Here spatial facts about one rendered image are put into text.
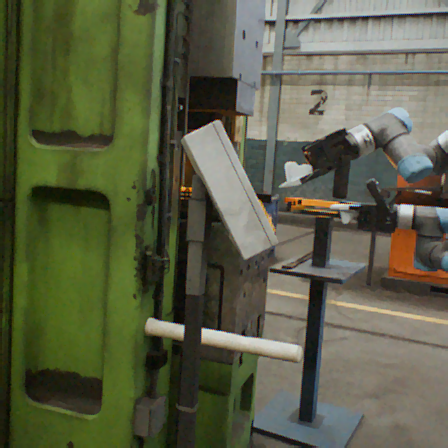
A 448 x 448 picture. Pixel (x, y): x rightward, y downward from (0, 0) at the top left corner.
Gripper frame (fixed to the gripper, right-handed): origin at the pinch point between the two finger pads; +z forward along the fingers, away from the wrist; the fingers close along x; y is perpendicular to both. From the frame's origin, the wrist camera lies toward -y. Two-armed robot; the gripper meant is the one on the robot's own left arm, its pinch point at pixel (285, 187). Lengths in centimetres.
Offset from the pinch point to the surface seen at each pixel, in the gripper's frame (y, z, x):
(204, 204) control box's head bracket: 6.9, 20.4, 11.9
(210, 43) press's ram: 45, -4, -34
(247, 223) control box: 1.2, 14.6, 26.9
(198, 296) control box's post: -12.0, 31.3, 11.5
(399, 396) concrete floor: -137, -25, -111
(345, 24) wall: 79, -339, -788
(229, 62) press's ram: 36.8, -6.0, -31.4
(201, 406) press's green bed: -58, 50, -35
